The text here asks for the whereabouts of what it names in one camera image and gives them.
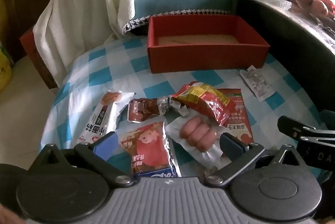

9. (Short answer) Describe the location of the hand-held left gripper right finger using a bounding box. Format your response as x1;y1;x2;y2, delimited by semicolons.
204;133;310;189

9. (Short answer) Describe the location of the brown foil snack packet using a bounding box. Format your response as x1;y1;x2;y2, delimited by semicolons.
127;96;189;123

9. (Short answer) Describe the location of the red and yellow snack packet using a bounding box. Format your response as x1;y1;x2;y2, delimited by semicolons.
171;81;232;127

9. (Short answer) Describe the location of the red cartoon snack packet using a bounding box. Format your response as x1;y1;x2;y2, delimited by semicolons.
118;120;182;179

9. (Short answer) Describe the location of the small white printed packet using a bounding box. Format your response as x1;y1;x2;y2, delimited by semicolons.
239;65;276;102

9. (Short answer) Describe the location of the red cardboard box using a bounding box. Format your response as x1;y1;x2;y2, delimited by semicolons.
147;14;271;74

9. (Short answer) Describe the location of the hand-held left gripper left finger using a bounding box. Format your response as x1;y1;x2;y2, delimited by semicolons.
27;132;135;186

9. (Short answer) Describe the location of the clear sausage packet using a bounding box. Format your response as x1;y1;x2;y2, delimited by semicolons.
165;113;228;169

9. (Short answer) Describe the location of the white cookie packet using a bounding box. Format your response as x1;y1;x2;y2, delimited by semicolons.
77;90;135;146

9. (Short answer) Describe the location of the blue checkered tablecloth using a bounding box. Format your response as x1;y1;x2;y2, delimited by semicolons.
39;37;325;183

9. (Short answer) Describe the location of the white blanket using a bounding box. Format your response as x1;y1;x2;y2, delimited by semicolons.
33;0;143;67

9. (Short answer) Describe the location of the dark glass-topped table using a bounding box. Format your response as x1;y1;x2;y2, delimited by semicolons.
234;0;335;133

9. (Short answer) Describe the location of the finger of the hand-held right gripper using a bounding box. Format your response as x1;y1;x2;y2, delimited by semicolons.
277;115;335;142

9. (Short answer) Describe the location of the yellow bag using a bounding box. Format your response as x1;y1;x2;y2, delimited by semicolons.
0;41;15;91

